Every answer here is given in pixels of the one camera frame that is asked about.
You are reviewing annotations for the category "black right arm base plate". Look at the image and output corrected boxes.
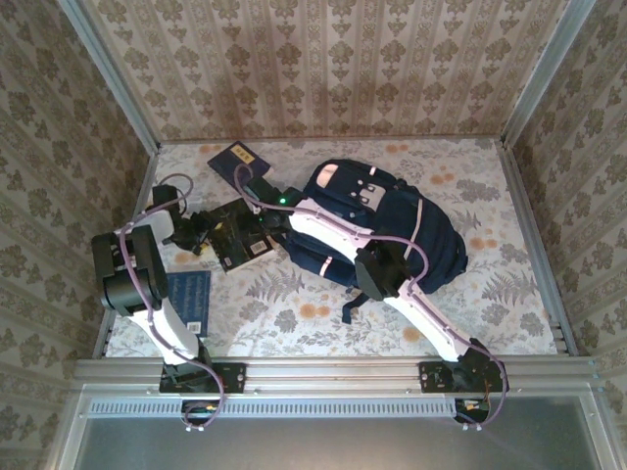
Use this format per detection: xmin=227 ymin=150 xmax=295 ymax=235
xmin=418 ymin=360 xmax=510 ymax=395

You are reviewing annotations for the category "aluminium mounting rail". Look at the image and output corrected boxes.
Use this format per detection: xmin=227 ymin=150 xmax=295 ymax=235
xmin=72 ymin=355 xmax=600 ymax=394

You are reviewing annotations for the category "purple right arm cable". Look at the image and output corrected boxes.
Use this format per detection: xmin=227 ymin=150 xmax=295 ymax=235
xmin=233 ymin=164 xmax=508 ymax=433

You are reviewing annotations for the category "slotted grey cable duct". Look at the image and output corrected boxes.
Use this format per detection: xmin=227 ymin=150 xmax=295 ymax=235
xmin=87 ymin=397 xmax=459 ymax=418

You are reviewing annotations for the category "black book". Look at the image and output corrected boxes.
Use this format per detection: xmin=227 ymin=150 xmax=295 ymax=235
xmin=201 ymin=198 xmax=279 ymax=274

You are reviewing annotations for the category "navy book with yellow label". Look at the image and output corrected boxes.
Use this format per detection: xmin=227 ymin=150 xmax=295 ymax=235
xmin=207 ymin=140 xmax=273 ymax=183

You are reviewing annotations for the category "grey metal panel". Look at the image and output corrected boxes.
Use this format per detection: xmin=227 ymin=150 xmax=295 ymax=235
xmin=58 ymin=386 xmax=619 ymax=470

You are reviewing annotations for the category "aluminium table side rail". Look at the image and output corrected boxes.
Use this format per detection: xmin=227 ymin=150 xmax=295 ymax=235
xmin=92 ymin=146 xmax=161 ymax=357
xmin=494 ymin=139 xmax=580 ymax=356

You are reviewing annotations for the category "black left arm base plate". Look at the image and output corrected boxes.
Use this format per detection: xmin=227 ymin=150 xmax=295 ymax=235
xmin=159 ymin=361 xmax=247 ymax=395

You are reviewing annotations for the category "navy blue backpack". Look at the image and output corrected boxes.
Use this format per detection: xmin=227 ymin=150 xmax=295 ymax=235
xmin=283 ymin=159 xmax=469 ymax=324

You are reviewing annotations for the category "blue book with barcode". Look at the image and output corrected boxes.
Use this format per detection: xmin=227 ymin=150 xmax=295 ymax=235
xmin=165 ymin=269 xmax=213 ymax=339

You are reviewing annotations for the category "aluminium frame post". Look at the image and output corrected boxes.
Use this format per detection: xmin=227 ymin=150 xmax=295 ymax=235
xmin=57 ymin=0 xmax=162 ymax=153
xmin=502 ymin=0 xmax=597 ymax=148

